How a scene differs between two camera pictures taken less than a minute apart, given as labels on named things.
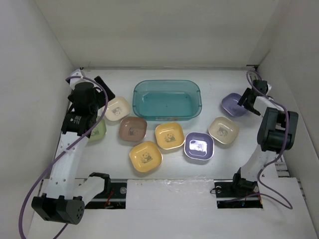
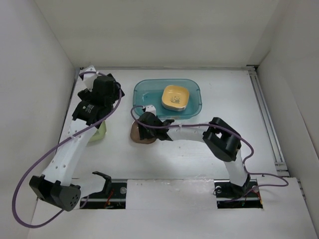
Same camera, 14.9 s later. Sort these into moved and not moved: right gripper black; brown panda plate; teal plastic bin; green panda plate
Moved: brown panda plate; right gripper black
Not moved: green panda plate; teal plastic bin
